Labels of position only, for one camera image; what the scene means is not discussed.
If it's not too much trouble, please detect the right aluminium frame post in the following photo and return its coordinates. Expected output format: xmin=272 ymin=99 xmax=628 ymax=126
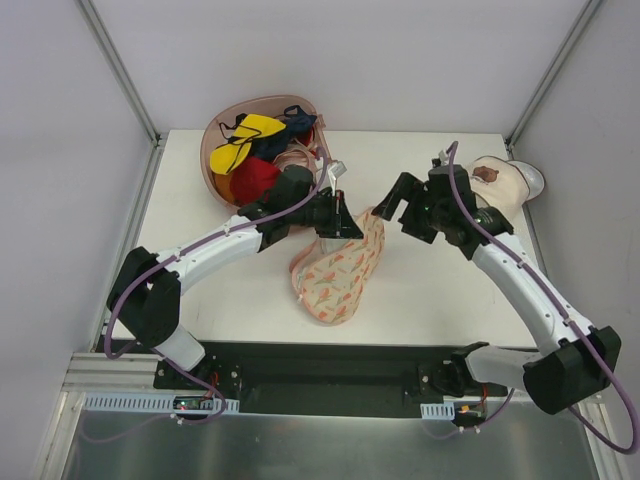
xmin=505 ymin=0 xmax=607 ymax=153

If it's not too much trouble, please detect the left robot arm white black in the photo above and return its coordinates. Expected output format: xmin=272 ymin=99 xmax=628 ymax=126
xmin=106 ymin=165 xmax=364 ymax=389

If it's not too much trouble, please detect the left aluminium frame post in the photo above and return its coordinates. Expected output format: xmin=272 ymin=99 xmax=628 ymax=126
xmin=74 ymin=0 xmax=163 ymax=145

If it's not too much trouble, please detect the pink plastic basket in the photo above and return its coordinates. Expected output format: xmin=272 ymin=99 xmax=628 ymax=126
xmin=200 ymin=95 xmax=330 ymax=212

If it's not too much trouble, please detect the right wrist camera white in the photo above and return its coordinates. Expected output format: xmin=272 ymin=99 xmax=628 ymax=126
xmin=432 ymin=150 xmax=452 ymax=171

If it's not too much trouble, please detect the right white cable duct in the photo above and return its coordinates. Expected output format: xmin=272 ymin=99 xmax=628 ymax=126
xmin=420 ymin=402 xmax=486 ymax=421

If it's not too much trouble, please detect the red bra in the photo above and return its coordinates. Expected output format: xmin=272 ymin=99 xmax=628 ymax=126
xmin=230 ymin=156 xmax=281 ymax=206

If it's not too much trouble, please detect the left white cable duct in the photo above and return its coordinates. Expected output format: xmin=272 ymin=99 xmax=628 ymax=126
xmin=84 ymin=393 xmax=240 ymax=415

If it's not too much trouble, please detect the aluminium frame post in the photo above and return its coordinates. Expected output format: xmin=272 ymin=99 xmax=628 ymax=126
xmin=505 ymin=0 xmax=607 ymax=153
xmin=74 ymin=0 xmax=163 ymax=145

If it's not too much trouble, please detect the pink satin bra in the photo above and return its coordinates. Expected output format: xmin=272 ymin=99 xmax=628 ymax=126
xmin=272 ymin=145 xmax=323 ymax=175

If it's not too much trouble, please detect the white cable duct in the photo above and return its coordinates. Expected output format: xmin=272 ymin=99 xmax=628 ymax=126
xmin=420 ymin=402 xmax=486 ymax=421
xmin=84 ymin=393 xmax=240 ymax=415

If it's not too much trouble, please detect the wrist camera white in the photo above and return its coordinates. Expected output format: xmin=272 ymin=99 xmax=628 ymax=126
xmin=432 ymin=150 xmax=452 ymax=171
xmin=327 ymin=161 xmax=347 ymax=178

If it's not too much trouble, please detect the floral mesh laundry bag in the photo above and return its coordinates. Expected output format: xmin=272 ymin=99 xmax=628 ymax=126
xmin=289 ymin=209 xmax=386 ymax=326

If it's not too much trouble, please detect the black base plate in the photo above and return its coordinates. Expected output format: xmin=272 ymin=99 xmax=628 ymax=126
xmin=152 ymin=339 xmax=521 ymax=416

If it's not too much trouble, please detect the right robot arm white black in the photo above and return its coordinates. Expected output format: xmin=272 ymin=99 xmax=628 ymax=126
xmin=373 ymin=166 xmax=621 ymax=415

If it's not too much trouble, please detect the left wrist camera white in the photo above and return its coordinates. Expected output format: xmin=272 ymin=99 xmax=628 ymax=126
xmin=327 ymin=161 xmax=347 ymax=178

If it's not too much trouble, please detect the yellow bra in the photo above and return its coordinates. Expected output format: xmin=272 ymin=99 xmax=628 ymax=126
xmin=209 ymin=114 xmax=286 ymax=175

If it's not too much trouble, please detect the cream bear laundry bag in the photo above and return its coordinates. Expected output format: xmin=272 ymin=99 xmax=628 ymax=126
xmin=467 ymin=156 xmax=530 ymax=220

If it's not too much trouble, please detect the navy blue bra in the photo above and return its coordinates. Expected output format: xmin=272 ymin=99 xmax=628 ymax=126
xmin=251 ymin=105 xmax=317 ymax=162

